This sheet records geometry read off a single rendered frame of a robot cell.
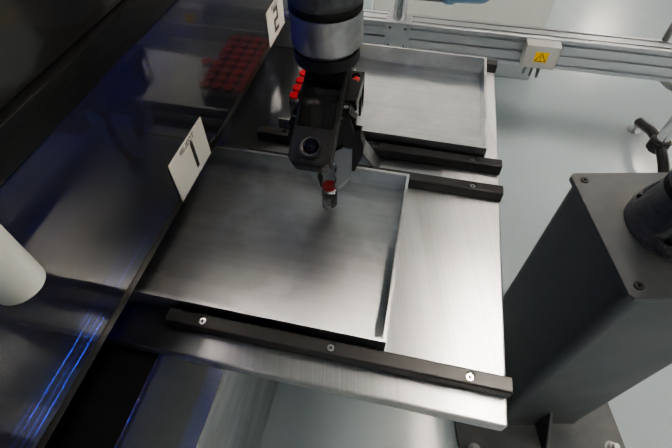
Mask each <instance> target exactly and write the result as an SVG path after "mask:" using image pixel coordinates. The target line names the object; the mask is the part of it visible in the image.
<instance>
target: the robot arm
mask: <svg viewBox="0 0 672 448"><path fill-rule="evenodd" d="M422 1H433V2H443V3H444V4H446V5H453V4H455V3H468V4H483V3H486V2H488V1H489V0H422ZM287 2H288V10H287V11H285V13H284V17H285V19H286V20H288V21H290V30H291V40H292V45H293V47H294V56H295V61H296V63H297V64H298V65H299V66H300V67H301V68H302V69H304V70H306V71H305V76H304V81H303V83H302V86H301V88H300V90H299V92H298V94H297V96H298V99H299V102H298V104H297V105H295V106H294V108H293V111H292V113H293V114H294V115H296V118H295V117H291V118H290V120H289V122H288V123H289V127H290V129H289V133H288V141H289V145H290V148H289V153H288V158H289V160H290V161H291V163H292V165H293V166H294V167H295V168H296V169H298V170H304V171H305V173H306V174H307V175H308V176H309V177H310V178H311V180H312V181H313V182H314V183H315V184H316V185H317V186H318V187H322V184H323V175H322V173H327V172H329V171H330V170H331V169H332V166H333V162H334V163H335V165H336V168H335V172H334V175H335V177H336V179H335V182H334V187H335V188H336V189H337V190H340V189H341V188H342V187H344V186H345V185H346V184H347V182H348V181H349V180H350V178H351V176H352V174H353V172H354V171H355V169H356V167H357V165H358V164H359V162H360V160H361V158H362V155H363V150H364V146H365V136H364V134H363V132H362V128H363V126H361V125H356V124H357V116H361V113H362V109H363V106H364V82H365V72H361V71H353V70H352V69H351V68H352V67H353V66H355V65H356V64H357V62H358V61H359V58H360V46H361V44H362V41H363V15H364V0H287ZM356 76H358V77H359V78H360V79H359V81H357V80H356V79H352V78H354V77H356ZM358 104H359V111H358V113H356V112H355V111H357V108H358ZM624 216H625V221H626V224H627V226H628V228H629V230H630V231H631V233H632V234H633V236H634V237H635V238H636V239H637V240H638V241H639V242H640V243H641V244H642V245H643V246H644V247H646V248H647V249H648V250H650V251H651V252H653V253H654V254H656V255H658V256H660V257H662V258H664V259H666V260H668V261H671V262H672V169H671V170H670V171H669V173H668V174H667V175H666V176H665V177H664V178H662V179H660V180H658V181H656V182H654V183H653V184H651V185H649V186H647V187H645V188H644V189H642V190H640V191H639V192H637V193H636V194H635V195H634V196H633V197H632V199H631V200H630V201H629V202H628V204H627V205H626V208H625V212H624Z"/></svg>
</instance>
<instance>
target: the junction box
mask: <svg viewBox="0 0 672 448"><path fill-rule="evenodd" d="M561 51H562V44H561V42H560V41H550V40H541V39H531V38H527V39H526V42H525V45H524V48H523V50H522V53H521V56H520V59H519V60H520V66H521V67H530V68H539V69H547V70H553V69H554V67H555V65H556V63H557V61H558V58H559V56H560V54H561Z"/></svg>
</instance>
